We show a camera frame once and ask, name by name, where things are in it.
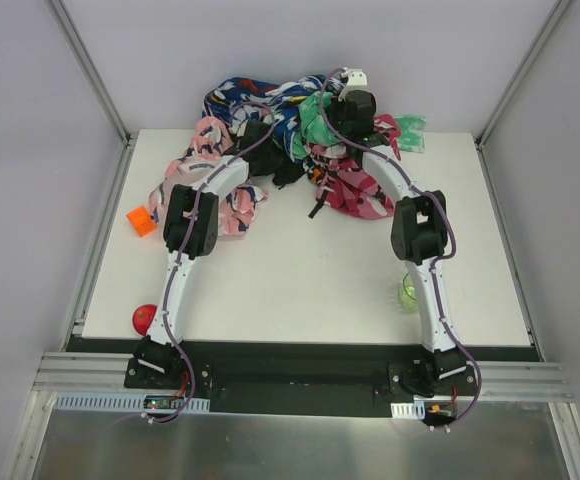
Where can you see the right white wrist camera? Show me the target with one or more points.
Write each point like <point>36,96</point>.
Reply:
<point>354,80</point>

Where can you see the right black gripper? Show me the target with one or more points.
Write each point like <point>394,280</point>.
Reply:
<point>337,117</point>

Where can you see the light pink bird-print cloth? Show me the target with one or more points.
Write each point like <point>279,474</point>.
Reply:
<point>211,141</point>

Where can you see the magenta pink camo cloth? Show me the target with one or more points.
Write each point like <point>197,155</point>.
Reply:
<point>347,188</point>

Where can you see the right aluminium frame post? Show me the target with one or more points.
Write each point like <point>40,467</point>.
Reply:
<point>540,41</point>

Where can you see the orange cube block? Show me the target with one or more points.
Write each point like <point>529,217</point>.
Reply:
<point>141,221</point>

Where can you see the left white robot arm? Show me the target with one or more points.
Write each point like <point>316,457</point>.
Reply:
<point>206,191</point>

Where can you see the red apple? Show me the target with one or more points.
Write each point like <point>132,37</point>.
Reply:
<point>143,317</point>

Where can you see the left white cable duct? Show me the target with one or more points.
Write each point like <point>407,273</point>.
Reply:
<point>128,403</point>

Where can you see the white cable duct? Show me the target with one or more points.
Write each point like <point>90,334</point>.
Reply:
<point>128,403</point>
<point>408,410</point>

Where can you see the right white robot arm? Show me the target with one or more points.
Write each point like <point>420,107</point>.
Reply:
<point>421,237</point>

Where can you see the left aluminium frame post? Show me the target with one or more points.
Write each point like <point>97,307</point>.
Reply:
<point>79,50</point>

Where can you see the black cloth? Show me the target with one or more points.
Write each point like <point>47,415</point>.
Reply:
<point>285,172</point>

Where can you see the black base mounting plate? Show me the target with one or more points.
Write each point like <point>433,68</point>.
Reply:
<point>339,380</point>

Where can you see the blue patterned cloth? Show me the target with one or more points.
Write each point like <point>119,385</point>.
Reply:
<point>239,98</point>

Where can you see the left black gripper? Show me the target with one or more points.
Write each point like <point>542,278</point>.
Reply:
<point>280,167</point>

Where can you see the aluminium front rail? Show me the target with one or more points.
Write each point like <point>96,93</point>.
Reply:
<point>106,372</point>

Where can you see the green transparent cup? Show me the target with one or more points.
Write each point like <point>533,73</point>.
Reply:
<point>407,295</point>

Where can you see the aluminium frame post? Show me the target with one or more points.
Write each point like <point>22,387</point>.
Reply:
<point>540,41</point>
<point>79,50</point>

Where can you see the right white cable duct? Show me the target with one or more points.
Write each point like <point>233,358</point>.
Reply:
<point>408,410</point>

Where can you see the green white cloth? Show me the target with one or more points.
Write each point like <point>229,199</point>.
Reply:
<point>314,138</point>

